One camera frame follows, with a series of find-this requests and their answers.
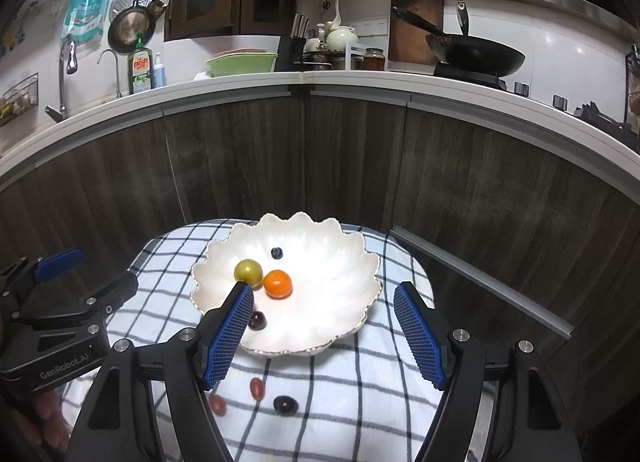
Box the hanging frying pan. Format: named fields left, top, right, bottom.
left=107, top=0, right=169, bottom=53

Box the wooden cutting board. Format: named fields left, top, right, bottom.
left=387, top=0, right=445, bottom=68

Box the glass jar brown lid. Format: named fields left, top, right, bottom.
left=361, top=48, right=386, bottom=70

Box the large dark plum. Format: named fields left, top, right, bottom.
left=248, top=310, right=267, bottom=331

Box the small dark grape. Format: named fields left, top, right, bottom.
left=273, top=395, right=298, bottom=416

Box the green plastic basin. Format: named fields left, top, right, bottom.
left=206, top=51, right=278, bottom=77

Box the white ceramic teapot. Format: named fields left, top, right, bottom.
left=326, top=26, right=358, bottom=52

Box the black wok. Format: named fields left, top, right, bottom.
left=392, top=0, right=525, bottom=78

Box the knife block with knives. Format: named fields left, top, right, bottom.
left=273, top=13, right=308, bottom=72

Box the green dish soap bottle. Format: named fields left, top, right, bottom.
left=128, top=32, right=153, bottom=94

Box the blue soap bottle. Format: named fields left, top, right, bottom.
left=152, top=52, right=167, bottom=89

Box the chrome kitchen faucet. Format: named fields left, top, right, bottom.
left=44, top=35, right=78, bottom=123

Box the person left hand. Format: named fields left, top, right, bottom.
left=12, top=390, right=70, bottom=453

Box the yellow-green round fruit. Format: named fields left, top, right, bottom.
left=233, top=259, right=264, bottom=289

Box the mandarin orange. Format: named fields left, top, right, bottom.
left=262, top=269, right=293, bottom=299

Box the checkered white blue cloth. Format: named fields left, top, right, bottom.
left=106, top=219, right=442, bottom=461

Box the white scalloped ceramic bowl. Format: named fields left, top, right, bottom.
left=190, top=211, right=382, bottom=358

